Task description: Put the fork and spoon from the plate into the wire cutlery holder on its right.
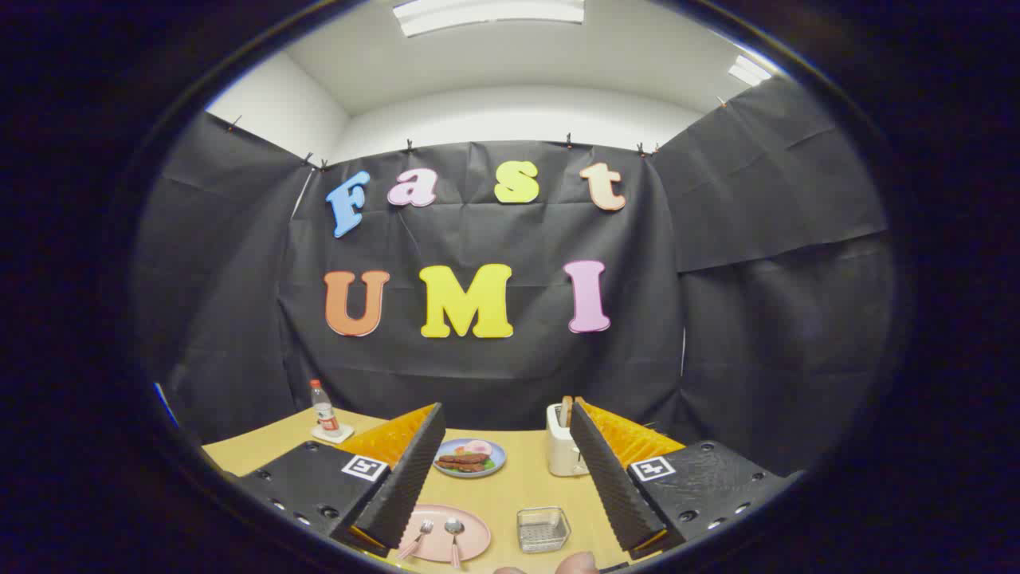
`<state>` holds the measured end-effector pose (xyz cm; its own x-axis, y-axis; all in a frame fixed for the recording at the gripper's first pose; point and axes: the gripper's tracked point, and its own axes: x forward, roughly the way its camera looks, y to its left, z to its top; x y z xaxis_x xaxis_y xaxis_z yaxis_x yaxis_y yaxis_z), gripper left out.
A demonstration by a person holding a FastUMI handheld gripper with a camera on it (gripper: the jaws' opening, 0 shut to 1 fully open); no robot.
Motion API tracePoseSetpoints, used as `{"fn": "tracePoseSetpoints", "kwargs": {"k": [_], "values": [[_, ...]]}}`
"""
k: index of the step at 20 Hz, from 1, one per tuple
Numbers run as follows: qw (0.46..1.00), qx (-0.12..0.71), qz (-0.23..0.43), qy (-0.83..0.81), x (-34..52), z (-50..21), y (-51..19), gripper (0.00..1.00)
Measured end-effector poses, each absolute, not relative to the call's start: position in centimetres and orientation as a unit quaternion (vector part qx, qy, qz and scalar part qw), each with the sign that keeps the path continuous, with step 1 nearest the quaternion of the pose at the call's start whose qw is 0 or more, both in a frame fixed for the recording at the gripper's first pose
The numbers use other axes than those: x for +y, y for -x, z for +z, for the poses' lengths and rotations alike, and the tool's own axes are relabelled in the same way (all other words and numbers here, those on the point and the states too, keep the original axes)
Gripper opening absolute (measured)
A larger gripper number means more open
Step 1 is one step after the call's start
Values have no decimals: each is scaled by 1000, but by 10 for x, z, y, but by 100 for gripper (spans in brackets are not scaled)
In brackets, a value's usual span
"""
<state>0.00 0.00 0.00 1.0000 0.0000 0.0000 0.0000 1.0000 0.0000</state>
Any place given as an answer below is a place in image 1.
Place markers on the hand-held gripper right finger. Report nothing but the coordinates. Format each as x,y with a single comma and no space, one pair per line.
610,486

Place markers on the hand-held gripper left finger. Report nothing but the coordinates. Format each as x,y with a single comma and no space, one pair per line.
410,486

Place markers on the brown meat strips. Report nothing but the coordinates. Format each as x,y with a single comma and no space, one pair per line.
462,461

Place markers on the white toaster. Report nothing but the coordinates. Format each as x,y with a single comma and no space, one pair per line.
560,454

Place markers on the pink plate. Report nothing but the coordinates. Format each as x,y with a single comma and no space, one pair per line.
470,534

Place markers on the pink ham slice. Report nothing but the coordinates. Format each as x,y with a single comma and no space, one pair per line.
478,446

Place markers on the white square coaster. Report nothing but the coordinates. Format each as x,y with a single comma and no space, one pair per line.
344,434

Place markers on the toast slice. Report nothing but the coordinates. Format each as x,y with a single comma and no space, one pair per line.
566,410

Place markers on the blue plate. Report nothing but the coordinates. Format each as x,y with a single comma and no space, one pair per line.
496,456

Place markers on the plastic bottle with red label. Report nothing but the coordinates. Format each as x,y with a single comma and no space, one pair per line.
324,414

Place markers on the lit screen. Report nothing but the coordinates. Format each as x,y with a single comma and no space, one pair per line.
165,402

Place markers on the small ceiling light panel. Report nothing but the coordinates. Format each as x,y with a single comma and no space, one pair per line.
749,72

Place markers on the long ceiling light panel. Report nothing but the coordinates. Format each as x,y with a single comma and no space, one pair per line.
486,12

